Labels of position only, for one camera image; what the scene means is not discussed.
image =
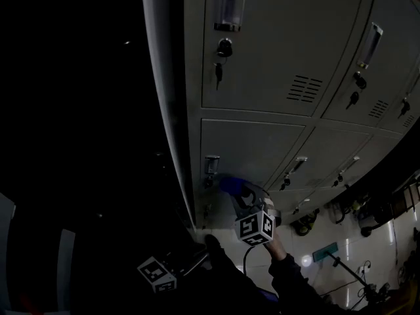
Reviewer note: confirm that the person's right forearm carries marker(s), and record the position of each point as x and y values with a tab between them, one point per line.
279	251

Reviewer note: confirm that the blue cleaning cloth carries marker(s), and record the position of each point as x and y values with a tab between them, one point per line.
231	185

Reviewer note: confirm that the grey metal locker cabinet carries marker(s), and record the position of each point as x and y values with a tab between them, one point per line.
279	28

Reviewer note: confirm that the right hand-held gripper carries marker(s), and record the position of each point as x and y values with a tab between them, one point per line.
256	226

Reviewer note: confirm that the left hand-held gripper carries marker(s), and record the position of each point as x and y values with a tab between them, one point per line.
157	274

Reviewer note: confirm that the person's dark shoe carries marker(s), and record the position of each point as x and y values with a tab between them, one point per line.
212	243

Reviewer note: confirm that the white power strip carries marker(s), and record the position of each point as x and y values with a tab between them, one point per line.
362	269

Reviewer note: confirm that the black work table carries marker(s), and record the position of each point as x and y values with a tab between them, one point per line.
387	176

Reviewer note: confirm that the black framed glass entrance door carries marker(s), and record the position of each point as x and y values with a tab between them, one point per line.
65	267

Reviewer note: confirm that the grey metal locker door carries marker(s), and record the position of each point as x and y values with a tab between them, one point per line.
249	149

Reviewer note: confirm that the green flat mop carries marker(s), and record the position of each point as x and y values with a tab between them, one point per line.
325	252

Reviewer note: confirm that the person's body in dark clothes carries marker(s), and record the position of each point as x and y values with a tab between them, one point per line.
229	290

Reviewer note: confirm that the dark canister vacuum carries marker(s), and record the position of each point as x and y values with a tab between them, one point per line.
369	223

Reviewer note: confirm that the yellow and black vacuum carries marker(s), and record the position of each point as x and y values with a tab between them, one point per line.
305	226

